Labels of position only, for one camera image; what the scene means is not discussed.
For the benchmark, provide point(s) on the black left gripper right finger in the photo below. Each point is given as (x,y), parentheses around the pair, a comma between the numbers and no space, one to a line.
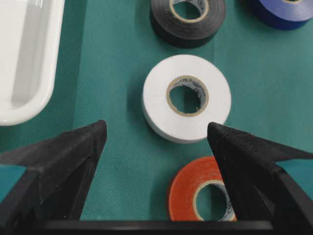
(264,195)

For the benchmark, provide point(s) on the white tape roll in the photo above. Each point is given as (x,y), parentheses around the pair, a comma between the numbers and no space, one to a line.
(181,95)

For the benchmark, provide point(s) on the blue tape roll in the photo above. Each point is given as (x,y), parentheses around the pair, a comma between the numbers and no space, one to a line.
(283,14)

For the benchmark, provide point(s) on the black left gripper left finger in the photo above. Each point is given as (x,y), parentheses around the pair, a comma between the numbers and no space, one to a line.
(49,179)

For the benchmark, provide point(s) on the black tape roll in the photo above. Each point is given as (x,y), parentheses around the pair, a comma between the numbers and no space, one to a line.
(187,33)

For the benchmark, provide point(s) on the red tape roll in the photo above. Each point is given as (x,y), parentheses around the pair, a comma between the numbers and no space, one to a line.
(186,185)

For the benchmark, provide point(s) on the white plastic case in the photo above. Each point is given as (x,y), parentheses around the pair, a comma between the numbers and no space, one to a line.
(30,33)

